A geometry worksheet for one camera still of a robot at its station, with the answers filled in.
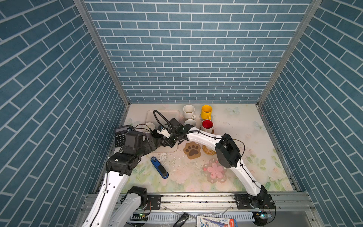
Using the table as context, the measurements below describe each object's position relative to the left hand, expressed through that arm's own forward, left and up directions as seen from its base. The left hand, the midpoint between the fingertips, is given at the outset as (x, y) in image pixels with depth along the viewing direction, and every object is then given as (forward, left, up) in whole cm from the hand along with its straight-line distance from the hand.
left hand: (147, 143), depth 74 cm
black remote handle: (-33, -18, -15) cm, 40 cm away
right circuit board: (-31, -59, -20) cm, 70 cm away
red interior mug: (+22, -36, -15) cm, 45 cm away
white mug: (+36, -23, -14) cm, 45 cm away
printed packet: (-33, -30, -19) cm, 48 cm away
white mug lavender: (+1, -2, +12) cm, 12 cm away
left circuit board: (-30, +4, -23) cm, 38 cm away
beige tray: (+10, -7, +10) cm, 16 cm away
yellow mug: (+31, -36, -11) cm, 49 cm away
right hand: (+10, -6, -16) cm, 19 cm away
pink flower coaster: (-9, -38, -20) cm, 44 cm away
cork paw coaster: (+5, -25, -20) cm, 32 cm away
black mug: (+10, -2, -10) cm, 14 cm away
